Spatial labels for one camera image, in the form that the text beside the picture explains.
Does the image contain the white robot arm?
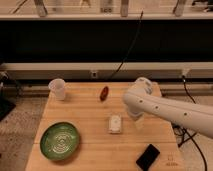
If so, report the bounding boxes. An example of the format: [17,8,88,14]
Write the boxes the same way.
[123,77,213,139]

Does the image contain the black smartphone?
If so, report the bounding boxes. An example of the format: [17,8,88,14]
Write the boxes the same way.
[136,144,160,171]

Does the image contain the dark red oval object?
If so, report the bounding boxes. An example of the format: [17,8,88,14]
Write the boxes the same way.
[100,86,109,101]

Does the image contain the green ribbed plate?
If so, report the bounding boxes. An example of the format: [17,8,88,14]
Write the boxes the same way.
[40,122,80,161]

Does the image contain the translucent plastic cup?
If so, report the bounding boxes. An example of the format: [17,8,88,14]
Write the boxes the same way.
[48,78,66,100]

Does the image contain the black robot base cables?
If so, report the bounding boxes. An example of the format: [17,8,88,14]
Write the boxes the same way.
[172,75,208,171]

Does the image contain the white wall outlet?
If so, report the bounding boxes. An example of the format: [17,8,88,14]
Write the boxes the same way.
[91,71,98,78]

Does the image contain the black hanging cable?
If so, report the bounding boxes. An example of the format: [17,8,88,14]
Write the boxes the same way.
[107,10,145,81]

